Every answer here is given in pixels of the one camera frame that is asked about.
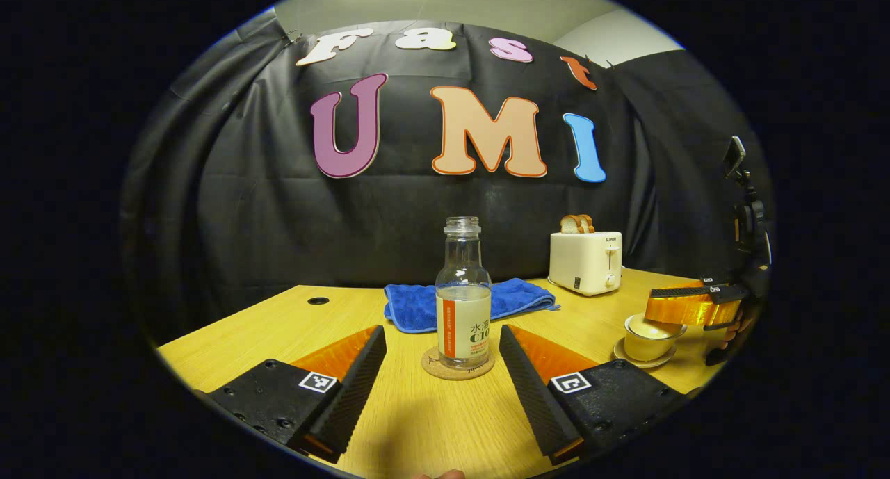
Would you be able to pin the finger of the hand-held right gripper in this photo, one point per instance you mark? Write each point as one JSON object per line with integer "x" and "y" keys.
{"x": 688, "y": 309}

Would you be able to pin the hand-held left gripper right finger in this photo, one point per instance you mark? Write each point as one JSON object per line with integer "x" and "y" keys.
{"x": 535, "y": 395}

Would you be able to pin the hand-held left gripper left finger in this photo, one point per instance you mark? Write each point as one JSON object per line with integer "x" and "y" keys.
{"x": 354, "y": 388}

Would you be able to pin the cream teacup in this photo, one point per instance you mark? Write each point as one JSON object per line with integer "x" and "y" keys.
{"x": 646, "y": 348}

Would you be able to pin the round cork coaster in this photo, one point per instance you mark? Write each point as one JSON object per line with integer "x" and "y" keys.
{"x": 434, "y": 369}

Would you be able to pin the clear glass water bottle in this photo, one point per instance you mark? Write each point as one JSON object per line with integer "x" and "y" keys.
{"x": 462, "y": 326}

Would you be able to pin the cream saucer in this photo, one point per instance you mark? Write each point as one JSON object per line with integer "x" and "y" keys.
{"x": 626, "y": 357}

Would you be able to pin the blue folded towel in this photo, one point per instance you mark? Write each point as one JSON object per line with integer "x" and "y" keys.
{"x": 414, "y": 309}

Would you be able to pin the cream toaster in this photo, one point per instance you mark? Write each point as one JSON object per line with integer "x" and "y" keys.
{"x": 584, "y": 263}

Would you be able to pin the toast slice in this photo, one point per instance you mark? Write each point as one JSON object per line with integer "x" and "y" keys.
{"x": 587, "y": 223}
{"x": 570, "y": 224}

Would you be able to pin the black backdrop cloth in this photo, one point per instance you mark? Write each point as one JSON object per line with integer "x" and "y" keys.
{"x": 278, "y": 215}

